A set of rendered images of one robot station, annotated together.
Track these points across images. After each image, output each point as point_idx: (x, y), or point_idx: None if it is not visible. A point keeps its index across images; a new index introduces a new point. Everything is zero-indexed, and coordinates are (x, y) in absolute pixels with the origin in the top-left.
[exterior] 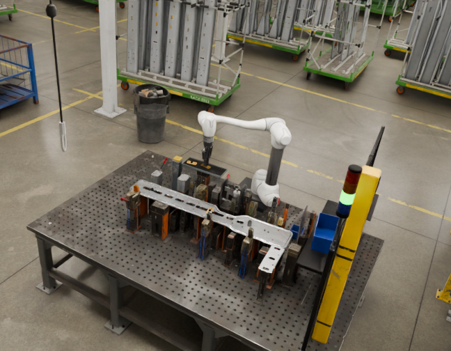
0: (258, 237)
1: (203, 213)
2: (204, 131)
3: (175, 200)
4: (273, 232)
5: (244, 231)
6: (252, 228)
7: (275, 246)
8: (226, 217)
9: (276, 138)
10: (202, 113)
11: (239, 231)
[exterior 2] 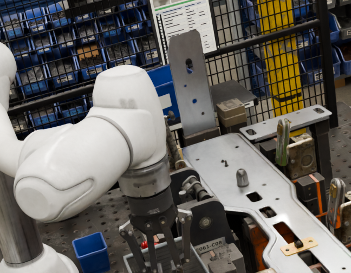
0: (258, 157)
1: (326, 245)
2: (165, 130)
3: None
4: (215, 157)
5: (273, 174)
6: (282, 118)
7: (250, 135)
8: (273, 216)
9: (10, 64)
10: (75, 140)
11: (285, 179)
